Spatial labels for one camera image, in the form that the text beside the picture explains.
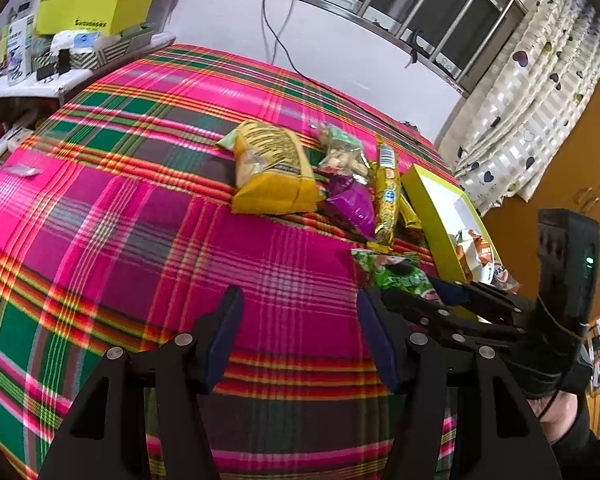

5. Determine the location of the green candy packet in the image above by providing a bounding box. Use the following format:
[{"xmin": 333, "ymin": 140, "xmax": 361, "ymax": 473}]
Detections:
[{"xmin": 351, "ymin": 248, "xmax": 441, "ymax": 304}]

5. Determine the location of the small gold snack bar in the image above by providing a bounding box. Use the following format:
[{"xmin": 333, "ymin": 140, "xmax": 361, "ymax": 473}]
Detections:
[{"xmin": 398, "ymin": 192, "xmax": 422, "ymax": 231}]

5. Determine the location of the white orange snack bag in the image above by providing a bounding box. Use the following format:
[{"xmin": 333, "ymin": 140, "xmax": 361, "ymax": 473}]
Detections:
[{"xmin": 451, "ymin": 229, "xmax": 495, "ymax": 284}]

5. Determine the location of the purple snack packet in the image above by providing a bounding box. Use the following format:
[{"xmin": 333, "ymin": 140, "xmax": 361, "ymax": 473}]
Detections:
[{"xmin": 324, "ymin": 174, "xmax": 375, "ymax": 240}]

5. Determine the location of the long gold snack bar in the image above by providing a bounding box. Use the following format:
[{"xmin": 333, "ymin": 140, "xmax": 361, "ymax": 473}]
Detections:
[{"xmin": 368, "ymin": 136, "xmax": 401, "ymax": 252}]

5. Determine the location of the clear green peanut bag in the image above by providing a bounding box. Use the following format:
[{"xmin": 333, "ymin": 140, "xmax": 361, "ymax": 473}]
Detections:
[{"xmin": 317, "ymin": 122, "xmax": 372, "ymax": 185}]

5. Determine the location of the yellow chip bag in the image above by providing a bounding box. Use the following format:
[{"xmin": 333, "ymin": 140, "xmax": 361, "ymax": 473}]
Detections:
[{"xmin": 218, "ymin": 119, "xmax": 323, "ymax": 216}]

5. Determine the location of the brown chocolate snack packet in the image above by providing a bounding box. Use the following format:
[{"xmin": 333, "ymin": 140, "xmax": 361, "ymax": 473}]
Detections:
[{"xmin": 491, "ymin": 262, "xmax": 520, "ymax": 295}]

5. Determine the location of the person's right hand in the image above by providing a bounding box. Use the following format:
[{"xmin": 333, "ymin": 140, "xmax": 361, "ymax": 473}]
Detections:
[{"xmin": 528, "ymin": 391, "xmax": 579, "ymax": 444}]

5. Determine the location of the green-rimmed white tray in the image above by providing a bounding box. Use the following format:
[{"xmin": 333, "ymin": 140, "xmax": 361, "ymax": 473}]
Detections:
[{"xmin": 401, "ymin": 165, "xmax": 501, "ymax": 284}]

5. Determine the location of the pink plaid bedspread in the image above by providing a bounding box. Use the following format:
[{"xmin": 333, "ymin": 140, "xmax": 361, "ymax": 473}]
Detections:
[{"xmin": 0, "ymin": 44, "xmax": 450, "ymax": 479}]

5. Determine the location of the wooden wardrobe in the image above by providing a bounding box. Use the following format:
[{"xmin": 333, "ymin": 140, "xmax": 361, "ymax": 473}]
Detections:
[{"xmin": 483, "ymin": 80, "xmax": 600, "ymax": 318}]

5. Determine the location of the heart-patterned cream curtain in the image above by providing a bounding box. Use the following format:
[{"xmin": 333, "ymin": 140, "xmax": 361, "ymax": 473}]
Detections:
[{"xmin": 439, "ymin": 0, "xmax": 600, "ymax": 214}]

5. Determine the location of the white side shelf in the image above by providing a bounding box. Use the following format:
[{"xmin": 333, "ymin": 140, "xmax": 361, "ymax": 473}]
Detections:
[{"xmin": 0, "ymin": 32, "xmax": 176, "ymax": 103}]

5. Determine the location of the striped black white box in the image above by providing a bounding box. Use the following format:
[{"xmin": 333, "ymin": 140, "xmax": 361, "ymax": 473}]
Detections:
[{"xmin": 31, "ymin": 26, "xmax": 154, "ymax": 70}]

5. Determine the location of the yellow-green cardboard box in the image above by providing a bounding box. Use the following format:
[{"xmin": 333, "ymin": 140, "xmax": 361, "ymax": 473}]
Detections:
[{"xmin": 34, "ymin": 0, "xmax": 152, "ymax": 36}]

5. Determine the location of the black power cable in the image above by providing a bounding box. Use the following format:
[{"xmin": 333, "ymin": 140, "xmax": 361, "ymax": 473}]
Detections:
[{"xmin": 261, "ymin": 0, "xmax": 422, "ymax": 134}]

